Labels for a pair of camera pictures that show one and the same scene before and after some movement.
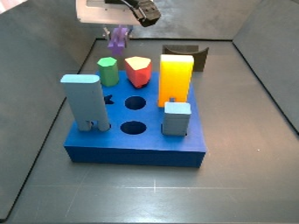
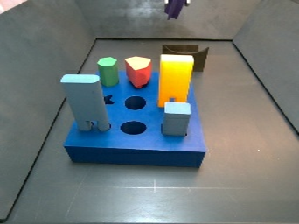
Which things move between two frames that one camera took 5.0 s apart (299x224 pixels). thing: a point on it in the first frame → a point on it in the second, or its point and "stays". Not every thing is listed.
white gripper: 98,11 → 187,3
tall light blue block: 87,98 stays
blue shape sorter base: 135,141 stays
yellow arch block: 175,75 stays
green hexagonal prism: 109,71 stays
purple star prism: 117,40 → 173,8
